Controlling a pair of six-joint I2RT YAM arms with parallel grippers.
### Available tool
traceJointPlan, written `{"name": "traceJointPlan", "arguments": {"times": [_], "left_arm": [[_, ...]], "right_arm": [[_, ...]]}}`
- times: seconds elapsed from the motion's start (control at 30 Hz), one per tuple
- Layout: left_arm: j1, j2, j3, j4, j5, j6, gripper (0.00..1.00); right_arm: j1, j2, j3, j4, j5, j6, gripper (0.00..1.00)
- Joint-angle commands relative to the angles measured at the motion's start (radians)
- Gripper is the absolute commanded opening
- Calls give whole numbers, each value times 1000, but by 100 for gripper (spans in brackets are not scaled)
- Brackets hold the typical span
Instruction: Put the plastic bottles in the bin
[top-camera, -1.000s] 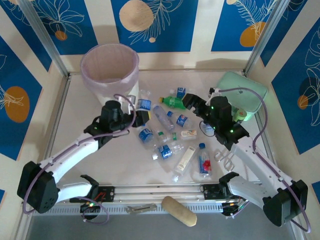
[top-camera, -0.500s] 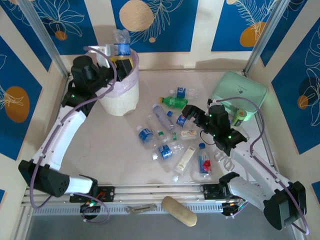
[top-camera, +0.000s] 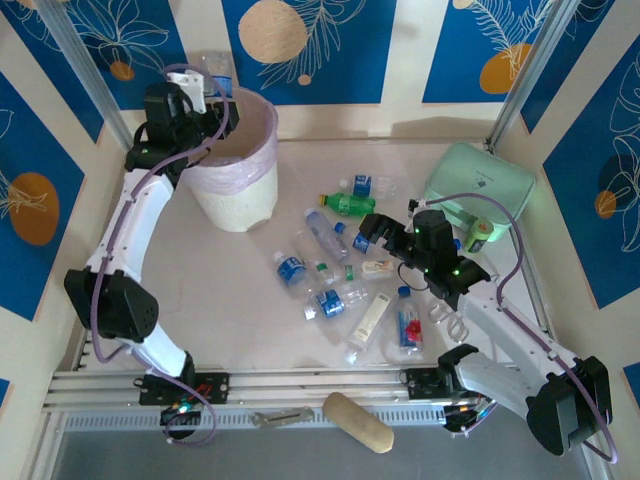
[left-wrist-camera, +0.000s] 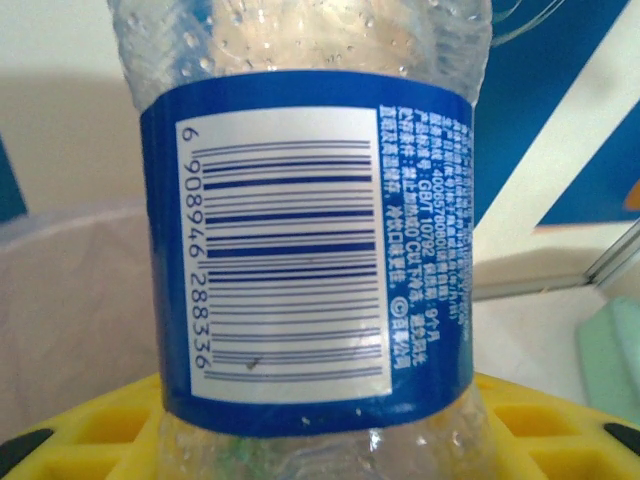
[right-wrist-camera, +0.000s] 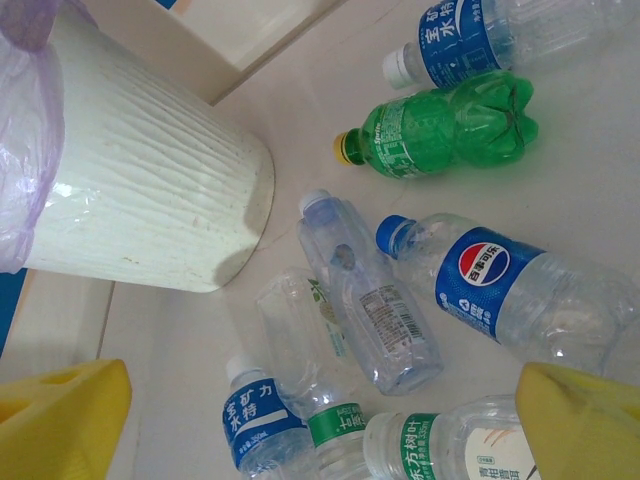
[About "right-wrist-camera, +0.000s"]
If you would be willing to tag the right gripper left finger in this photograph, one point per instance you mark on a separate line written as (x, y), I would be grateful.
(60, 425)

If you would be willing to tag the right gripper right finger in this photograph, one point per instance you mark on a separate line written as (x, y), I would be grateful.
(585, 430)

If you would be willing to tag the green and beige label bottle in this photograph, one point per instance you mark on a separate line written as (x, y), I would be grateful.
(425, 445)

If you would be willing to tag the Pepsi-label clear bottle blue cap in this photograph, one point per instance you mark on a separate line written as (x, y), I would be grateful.
(480, 280)

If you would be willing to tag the blue-label clear plastic bottle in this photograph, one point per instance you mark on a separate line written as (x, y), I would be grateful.
(450, 45)
(255, 415)

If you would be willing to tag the clear bottle pale blue cap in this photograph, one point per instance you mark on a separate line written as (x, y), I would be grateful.
(370, 310)

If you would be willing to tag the small green-label clear bottle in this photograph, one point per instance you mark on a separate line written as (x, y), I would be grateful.
(335, 425)

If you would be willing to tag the clear bottle with leaf print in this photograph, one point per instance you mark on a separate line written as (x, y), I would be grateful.
(290, 320)

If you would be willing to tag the green Sprite bottle yellow cap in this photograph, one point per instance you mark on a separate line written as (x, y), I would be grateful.
(430, 135)

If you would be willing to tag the lilac plastic bin liner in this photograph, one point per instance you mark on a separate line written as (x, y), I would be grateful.
(20, 175)

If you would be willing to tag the white ribbed waste bin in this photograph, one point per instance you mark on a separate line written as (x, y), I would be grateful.
(150, 175)

